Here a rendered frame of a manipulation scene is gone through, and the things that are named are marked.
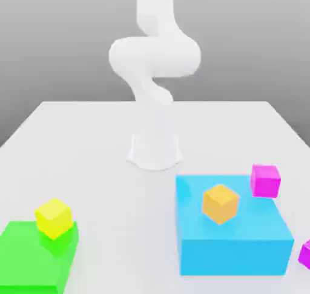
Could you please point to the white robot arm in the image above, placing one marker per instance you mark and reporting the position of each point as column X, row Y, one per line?
column 155, row 56

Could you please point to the small orange cube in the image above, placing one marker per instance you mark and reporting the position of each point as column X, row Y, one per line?
column 220, row 204

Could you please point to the small magenta cube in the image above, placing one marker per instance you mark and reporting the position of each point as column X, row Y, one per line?
column 265, row 181
column 305, row 254

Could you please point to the small yellow cube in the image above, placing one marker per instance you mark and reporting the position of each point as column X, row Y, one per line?
column 53, row 218

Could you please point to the large blue box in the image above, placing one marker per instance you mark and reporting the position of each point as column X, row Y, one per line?
column 232, row 252

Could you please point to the large green box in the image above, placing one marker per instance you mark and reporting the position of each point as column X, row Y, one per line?
column 26, row 260

